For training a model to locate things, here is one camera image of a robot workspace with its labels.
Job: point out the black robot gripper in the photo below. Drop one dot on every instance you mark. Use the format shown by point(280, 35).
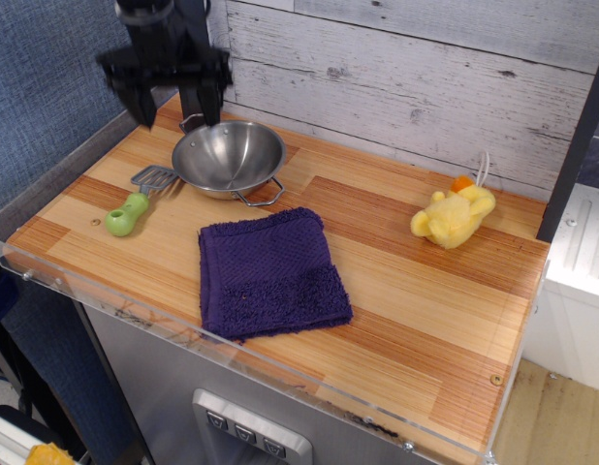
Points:
point(169, 45)

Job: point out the silver metal pot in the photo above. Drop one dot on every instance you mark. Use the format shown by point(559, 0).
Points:
point(232, 160)

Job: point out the green and grey spatula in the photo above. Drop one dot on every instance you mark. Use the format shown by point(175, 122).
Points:
point(122, 220)

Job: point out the purple folded towel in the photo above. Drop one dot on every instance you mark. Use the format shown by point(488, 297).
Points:
point(270, 276)

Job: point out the clear acrylic front guard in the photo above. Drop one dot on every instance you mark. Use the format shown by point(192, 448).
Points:
point(156, 363)

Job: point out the yellow plush duck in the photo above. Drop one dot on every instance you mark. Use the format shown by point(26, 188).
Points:
point(452, 218)

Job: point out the silver button control panel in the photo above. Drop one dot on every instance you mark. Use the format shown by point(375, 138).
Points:
point(235, 435)

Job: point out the white cabinet at right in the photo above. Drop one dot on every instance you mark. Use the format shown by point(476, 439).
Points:
point(563, 333)

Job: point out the dark vertical post right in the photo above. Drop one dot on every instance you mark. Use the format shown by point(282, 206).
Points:
point(572, 164)

